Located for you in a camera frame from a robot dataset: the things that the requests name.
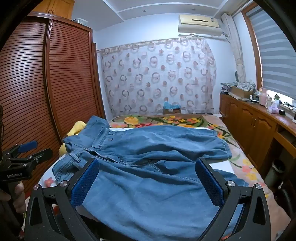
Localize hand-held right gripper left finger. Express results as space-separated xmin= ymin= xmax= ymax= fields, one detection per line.
xmin=24 ymin=158 xmax=100 ymax=241

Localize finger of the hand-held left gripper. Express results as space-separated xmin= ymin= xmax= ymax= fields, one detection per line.
xmin=7 ymin=148 xmax=53 ymax=173
xmin=2 ymin=141 xmax=38 ymax=160

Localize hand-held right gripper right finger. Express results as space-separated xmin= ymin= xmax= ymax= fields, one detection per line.
xmin=195 ymin=158 xmax=271 ymax=241

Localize blue denim pants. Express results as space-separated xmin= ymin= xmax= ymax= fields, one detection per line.
xmin=52 ymin=115 xmax=245 ymax=241

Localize person's left forearm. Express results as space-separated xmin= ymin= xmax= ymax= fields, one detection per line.
xmin=0 ymin=204 xmax=25 ymax=241

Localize person's left hand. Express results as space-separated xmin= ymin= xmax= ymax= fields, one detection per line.
xmin=10 ymin=180 xmax=27 ymax=215

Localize white fruit print bed sheet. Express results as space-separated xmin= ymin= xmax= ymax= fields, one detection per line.
xmin=35 ymin=125 xmax=238 ymax=209

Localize yellow plush toy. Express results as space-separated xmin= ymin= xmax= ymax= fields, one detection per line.
xmin=58 ymin=120 xmax=88 ymax=156

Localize grey trash bin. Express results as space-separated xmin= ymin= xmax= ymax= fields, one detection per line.
xmin=265 ymin=159 xmax=286 ymax=188

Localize floral blanket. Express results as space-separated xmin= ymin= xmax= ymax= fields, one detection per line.
xmin=109 ymin=113 xmax=292 ymax=223

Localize wooden sideboard cabinet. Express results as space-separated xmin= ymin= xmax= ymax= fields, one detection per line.
xmin=219 ymin=91 xmax=296 ymax=186

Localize wooden louvered wardrobe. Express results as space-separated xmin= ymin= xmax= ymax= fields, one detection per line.
xmin=0 ymin=11 xmax=107 ymax=200

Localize small cardboard box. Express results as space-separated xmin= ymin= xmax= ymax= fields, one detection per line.
xmin=162 ymin=105 xmax=182 ymax=115

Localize open cardboard box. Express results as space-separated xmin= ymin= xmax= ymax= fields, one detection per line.
xmin=229 ymin=86 xmax=253 ymax=99

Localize stack of folded items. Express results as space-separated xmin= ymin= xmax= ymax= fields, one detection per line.
xmin=220 ymin=82 xmax=238 ymax=94

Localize pink bottle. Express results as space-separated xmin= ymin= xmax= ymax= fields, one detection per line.
xmin=259 ymin=88 xmax=268 ymax=106

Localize floral patterned cloth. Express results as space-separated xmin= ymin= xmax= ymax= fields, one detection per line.
xmin=237 ymin=82 xmax=256 ymax=91

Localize circle pattern curtain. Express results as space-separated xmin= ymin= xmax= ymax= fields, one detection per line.
xmin=97 ymin=37 xmax=216 ymax=116

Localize wooden overhead cabinet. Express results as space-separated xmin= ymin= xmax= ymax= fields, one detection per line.
xmin=30 ymin=0 xmax=75 ymax=19

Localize lace covered pipe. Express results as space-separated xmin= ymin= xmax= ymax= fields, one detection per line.
xmin=221 ymin=13 xmax=247 ymax=84

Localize grey striped window blind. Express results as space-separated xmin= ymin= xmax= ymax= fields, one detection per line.
xmin=245 ymin=5 xmax=296 ymax=102

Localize wooden window frame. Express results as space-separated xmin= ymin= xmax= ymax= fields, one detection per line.
xmin=240 ymin=2 xmax=265 ymax=90

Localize wall air conditioner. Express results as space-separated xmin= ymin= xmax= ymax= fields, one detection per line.
xmin=178 ymin=14 xmax=228 ymax=37

